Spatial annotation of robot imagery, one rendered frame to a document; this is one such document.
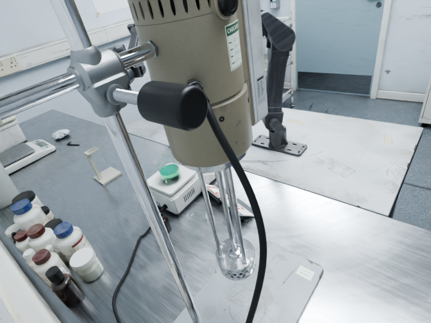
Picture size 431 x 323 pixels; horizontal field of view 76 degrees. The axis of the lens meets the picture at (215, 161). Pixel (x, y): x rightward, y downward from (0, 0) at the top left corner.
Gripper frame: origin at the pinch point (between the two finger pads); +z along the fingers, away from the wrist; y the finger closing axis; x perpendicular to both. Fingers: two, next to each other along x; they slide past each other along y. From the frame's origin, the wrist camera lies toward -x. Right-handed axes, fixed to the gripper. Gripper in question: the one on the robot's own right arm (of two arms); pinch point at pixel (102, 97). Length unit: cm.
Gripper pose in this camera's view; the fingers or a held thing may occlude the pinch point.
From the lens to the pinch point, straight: 90.4
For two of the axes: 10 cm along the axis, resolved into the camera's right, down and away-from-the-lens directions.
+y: 9.8, -0.7, -1.9
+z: -1.1, 5.8, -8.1
